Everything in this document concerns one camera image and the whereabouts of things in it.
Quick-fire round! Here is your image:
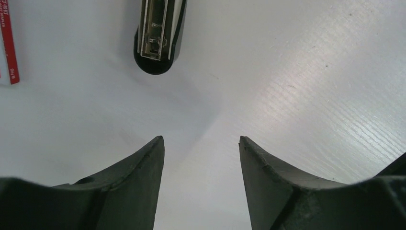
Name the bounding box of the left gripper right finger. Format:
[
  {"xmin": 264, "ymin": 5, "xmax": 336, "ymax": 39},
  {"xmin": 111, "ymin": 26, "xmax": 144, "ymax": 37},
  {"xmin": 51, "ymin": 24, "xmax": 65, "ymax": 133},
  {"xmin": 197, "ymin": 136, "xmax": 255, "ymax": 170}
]
[{"xmin": 239, "ymin": 137, "xmax": 406, "ymax": 230}]

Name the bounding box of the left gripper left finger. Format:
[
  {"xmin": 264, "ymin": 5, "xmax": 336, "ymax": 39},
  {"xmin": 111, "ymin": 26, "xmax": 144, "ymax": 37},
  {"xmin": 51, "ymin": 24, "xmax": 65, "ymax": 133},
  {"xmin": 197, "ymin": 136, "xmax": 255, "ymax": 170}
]
[{"xmin": 0, "ymin": 136, "xmax": 165, "ymax": 230}]

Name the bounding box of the black and beige stapler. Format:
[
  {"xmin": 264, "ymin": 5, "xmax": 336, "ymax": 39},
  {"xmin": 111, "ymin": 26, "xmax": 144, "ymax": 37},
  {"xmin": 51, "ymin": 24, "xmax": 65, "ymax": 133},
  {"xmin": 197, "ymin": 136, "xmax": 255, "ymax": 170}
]
[{"xmin": 133, "ymin": 0, "xmax": 187, "ymax": 75}]

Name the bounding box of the red white staple box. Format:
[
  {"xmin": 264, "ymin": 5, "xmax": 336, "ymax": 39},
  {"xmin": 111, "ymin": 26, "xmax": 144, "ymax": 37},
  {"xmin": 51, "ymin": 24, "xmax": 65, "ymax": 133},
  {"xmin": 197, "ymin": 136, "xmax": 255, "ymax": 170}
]
[{"xmin": 0, "ymin": 0, "xmax": 20, "ymax": 85}]

